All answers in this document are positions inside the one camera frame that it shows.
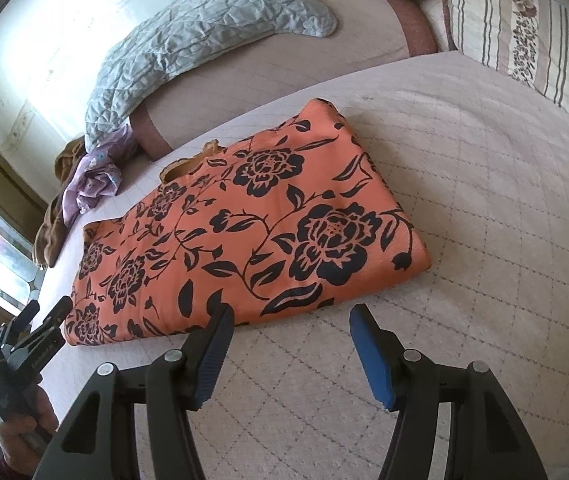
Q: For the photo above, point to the purple patterned garment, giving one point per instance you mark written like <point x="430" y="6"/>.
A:
<point x="94" y="175"/>

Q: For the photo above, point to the brown fleece robe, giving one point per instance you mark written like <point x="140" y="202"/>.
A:
<point x="47" y="240"/>

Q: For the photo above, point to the pink bolster cushion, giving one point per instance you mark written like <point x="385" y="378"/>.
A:
<point x="354" y="25"/>

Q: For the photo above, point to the grey-blue quilted pillow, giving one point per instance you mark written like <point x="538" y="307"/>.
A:
<point x="189" y="45"/>

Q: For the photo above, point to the pink quilted sofa bed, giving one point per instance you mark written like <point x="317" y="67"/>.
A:
<point x="489" y="220"/>

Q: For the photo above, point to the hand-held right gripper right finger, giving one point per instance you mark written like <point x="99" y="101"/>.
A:
<point x="372" y="360"/>

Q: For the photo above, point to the orange black floral shirt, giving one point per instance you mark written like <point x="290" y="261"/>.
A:
<point x="244" y="230"/>

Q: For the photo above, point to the person's left hand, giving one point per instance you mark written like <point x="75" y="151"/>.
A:
<point x="17" y="440"/>

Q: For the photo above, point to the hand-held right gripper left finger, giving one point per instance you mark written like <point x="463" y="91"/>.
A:
<point x="212" y="355"/>

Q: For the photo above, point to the striped floral back cushion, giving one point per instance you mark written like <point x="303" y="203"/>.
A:
<point x="529" y="25"/>

